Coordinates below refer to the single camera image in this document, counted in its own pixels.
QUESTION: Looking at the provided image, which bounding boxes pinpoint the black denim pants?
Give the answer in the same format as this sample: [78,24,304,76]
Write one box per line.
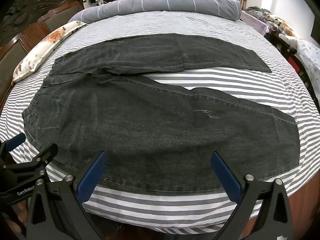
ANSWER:
[22,34,300,194]

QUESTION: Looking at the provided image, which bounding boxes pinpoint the floral cream pillow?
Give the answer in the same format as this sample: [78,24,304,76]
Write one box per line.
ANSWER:
[11,21,87,85]

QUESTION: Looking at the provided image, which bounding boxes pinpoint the dark wooden headboard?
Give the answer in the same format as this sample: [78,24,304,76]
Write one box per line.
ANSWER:
[1,0,84,108]

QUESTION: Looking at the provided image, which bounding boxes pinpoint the white polka dot fabric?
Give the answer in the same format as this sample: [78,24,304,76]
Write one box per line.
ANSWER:
[279,34,320,100]

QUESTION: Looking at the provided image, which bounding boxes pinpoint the pile of clothes at right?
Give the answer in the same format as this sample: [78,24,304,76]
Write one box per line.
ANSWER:
[245,6,295,37]

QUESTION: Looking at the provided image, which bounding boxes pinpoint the grey rolled duvet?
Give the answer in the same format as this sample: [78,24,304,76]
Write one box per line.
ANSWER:
[70,0,242,23]

